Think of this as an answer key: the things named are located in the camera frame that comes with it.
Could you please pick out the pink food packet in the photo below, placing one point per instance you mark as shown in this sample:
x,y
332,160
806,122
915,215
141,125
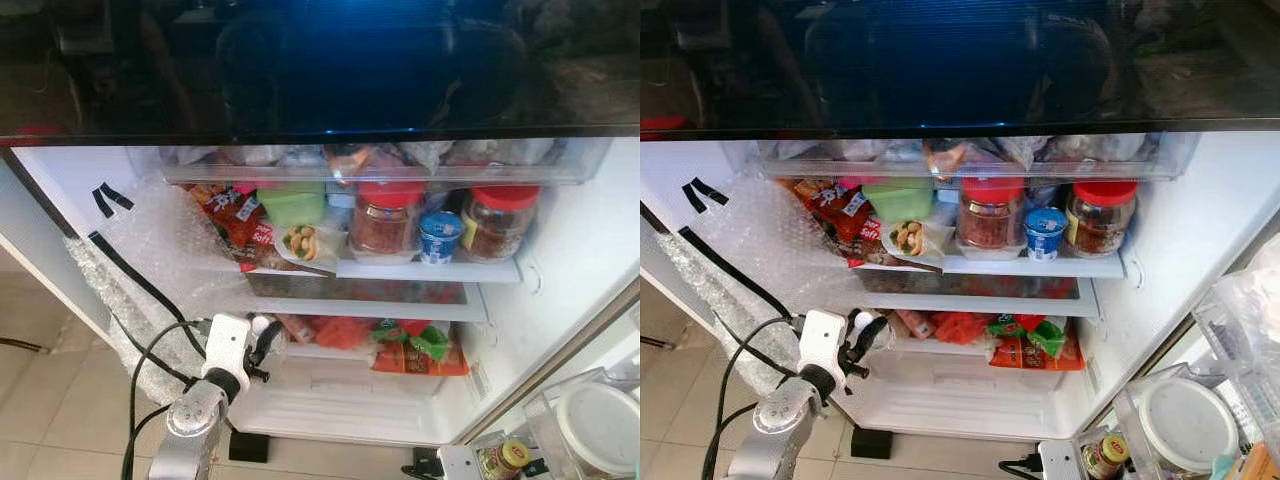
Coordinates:
x,y
295,325
915,322

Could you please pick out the clear plastic bag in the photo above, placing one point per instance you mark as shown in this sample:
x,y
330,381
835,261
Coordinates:
x,y
1245,300

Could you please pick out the red snack packet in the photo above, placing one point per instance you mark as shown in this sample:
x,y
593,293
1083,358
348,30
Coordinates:
x,y
835,215
235,220

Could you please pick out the short black tape strip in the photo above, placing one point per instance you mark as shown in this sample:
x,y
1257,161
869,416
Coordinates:
x,y
103,203
710,190
117,196
691,197

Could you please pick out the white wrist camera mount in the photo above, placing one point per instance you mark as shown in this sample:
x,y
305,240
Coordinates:
x,y
456,463
822,340
228,340
1057,460

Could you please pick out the clear door bin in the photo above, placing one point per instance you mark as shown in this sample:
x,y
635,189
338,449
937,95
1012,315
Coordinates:
x,y
1128,400
540,420

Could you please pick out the clear bubble wrap sheet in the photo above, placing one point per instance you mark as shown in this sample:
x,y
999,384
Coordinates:
x,y
130,290
740,290

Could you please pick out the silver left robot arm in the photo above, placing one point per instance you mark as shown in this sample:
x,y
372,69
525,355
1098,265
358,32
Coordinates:
x,y
195,430
785,425

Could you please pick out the white crisper drawer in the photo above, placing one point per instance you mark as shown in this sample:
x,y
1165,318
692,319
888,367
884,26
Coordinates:
x,y
340,395
950,390

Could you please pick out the white fridge with black front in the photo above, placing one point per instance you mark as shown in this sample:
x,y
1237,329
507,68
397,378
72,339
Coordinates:
x,y
960,70
320,70

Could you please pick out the glass jar with red lid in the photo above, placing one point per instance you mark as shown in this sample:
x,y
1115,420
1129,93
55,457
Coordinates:
x,y
1100,218
990,215
385,220
497,225

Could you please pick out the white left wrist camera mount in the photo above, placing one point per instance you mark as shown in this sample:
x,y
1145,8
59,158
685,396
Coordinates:
x,y
228,340
822,340

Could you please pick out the green food packet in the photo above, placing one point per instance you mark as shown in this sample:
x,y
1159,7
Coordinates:
x,y
432,340
1045,335

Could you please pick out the clear plastic fridge drawer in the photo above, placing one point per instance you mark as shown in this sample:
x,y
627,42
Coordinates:
x,y
975,158
385,160

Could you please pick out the green plastic container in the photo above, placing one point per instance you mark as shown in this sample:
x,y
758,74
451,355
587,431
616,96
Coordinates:
x,y
898,198
292,205

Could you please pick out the blue yogurt cup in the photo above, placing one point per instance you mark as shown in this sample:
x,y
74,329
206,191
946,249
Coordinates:
x,y
1045,233
440,238

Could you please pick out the shallow fridge drawer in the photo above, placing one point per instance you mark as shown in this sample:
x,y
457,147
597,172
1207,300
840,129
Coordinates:
x,y
985,295
365,300

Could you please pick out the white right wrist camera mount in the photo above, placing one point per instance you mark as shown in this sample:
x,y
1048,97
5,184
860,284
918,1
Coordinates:
x,y
1057,460
456,463

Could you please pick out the orange frozen food bag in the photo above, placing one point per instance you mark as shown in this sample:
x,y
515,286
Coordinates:
x,y
352,160
945,158

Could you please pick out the jar with yellow lid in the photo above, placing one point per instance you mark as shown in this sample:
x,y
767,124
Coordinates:
x,y
1105,457
505,460

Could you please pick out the red plastic bag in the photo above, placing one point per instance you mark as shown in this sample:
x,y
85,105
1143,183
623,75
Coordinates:
x,y
340,332
958,327

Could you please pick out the long black tape strip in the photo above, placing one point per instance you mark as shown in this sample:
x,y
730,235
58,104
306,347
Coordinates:
x,y
140,285
735,278

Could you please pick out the container with white round lid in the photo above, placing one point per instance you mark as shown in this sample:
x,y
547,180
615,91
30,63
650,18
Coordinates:
x,y
598,425
1190,422

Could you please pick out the white fridge shelf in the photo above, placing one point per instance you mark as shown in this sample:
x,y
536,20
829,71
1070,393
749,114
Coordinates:
x,y
420,270
1030,265

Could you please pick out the white nut snack packet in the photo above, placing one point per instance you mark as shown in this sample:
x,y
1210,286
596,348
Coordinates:
x,y
300,243
908,240

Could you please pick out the black block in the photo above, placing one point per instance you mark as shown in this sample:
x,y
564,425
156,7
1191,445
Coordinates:
x,y
248,447
870,443

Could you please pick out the orange noodle packet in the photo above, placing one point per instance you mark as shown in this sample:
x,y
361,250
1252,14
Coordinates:
x,y
420,362
1035,357

